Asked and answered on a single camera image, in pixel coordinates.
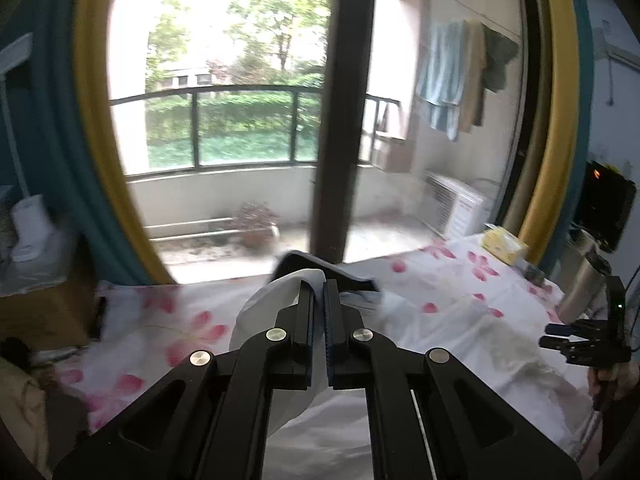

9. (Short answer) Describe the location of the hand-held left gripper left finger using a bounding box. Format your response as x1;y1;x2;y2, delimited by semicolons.
52;280;318;480

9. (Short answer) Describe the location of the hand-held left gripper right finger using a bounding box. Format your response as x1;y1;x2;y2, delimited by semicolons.
323;280;583;480

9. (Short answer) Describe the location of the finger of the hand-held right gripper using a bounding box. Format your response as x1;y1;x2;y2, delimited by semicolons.
539;337;596;365
545;320;596;338

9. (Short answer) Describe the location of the large white garment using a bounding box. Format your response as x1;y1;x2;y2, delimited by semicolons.
229;249;386;433

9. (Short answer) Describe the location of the person's right hand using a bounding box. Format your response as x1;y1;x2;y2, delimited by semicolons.
587;360;640;408

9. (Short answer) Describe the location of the steel thermos bottle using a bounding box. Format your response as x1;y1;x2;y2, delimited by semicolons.
557;237;613;323

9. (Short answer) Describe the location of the yellow tissue box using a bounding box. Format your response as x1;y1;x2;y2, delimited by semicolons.
481;225;530;264

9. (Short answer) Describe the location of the floral tablecloth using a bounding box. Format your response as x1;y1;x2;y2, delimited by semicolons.
52;237;608;480

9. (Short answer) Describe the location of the black monitor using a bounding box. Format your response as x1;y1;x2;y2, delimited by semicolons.
572;160;632;253

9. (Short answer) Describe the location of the potted plant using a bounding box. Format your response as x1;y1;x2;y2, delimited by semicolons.
232;201;281;248

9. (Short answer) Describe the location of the white air conditioner unit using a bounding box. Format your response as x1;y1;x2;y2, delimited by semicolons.
425;171;490;240

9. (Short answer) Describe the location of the balcony cardboard box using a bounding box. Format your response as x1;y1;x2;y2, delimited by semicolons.
372;130;416;173

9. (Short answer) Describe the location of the yellow curtain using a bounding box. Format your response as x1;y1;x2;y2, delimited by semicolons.
517;0;581;266
75;0;178;286

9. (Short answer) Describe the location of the blue curtain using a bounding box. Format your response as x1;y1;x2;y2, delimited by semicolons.
537;0;596;281
0;0;161;286

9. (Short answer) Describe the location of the balcony railing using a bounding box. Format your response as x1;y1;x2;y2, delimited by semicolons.
109;85;403;176

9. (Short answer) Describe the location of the beige hanging garment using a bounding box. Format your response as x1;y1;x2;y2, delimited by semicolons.
457;19;488;133

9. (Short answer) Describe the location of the brown cardboard nightstand box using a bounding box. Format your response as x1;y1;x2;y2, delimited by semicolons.
0;280;98;361

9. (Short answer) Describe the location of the dark green hanging garment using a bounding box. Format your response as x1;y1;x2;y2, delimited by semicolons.
482;25;520;93

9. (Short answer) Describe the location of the blue hanging towel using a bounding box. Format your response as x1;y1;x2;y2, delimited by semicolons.
416;21;471;142

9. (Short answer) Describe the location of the beige cloth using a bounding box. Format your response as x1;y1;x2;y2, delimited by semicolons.
0;355;51;476

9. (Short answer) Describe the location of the white desk lamp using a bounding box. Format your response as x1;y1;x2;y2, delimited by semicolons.
0;32;56;263

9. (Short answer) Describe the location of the dark window frame pillar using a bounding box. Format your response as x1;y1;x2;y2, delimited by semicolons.
310;0;378;266

